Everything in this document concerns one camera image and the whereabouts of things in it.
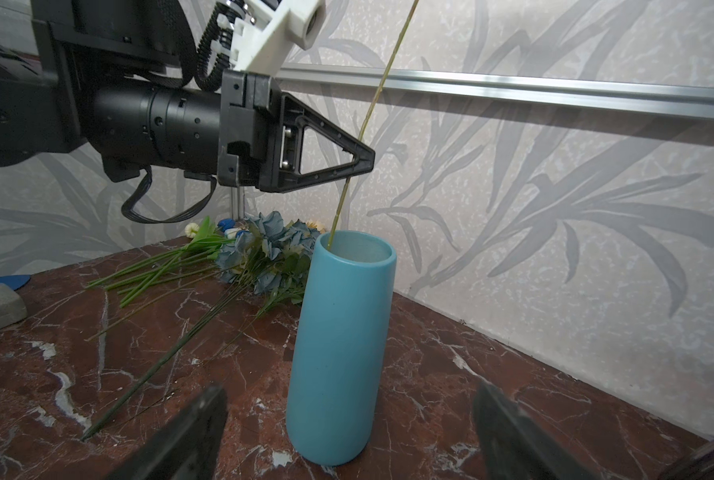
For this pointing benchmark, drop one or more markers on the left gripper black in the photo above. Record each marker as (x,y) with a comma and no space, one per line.
(276,143)

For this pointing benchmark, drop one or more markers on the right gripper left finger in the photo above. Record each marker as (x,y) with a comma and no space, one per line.
(185,448)

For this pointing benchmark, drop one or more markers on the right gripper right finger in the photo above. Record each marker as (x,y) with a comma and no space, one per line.
(514,446)

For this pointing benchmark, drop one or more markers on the dark blue rose stem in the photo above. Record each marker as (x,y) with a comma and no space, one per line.
(369,115)

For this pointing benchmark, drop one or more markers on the light blue rose bouquet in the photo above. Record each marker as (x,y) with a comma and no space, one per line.
(270,258)

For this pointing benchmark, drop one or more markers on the teal cylindrical vase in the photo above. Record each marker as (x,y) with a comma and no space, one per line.
(340,347)

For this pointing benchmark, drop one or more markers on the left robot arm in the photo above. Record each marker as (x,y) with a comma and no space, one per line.
(129,79)

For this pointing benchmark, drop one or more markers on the tulip bunch multicoloured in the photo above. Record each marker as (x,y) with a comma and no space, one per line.
(205,240)

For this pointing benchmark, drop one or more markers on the blue hand shovel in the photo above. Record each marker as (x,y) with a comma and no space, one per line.
(15,282)

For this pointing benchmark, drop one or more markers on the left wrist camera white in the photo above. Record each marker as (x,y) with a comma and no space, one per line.
(261,35)

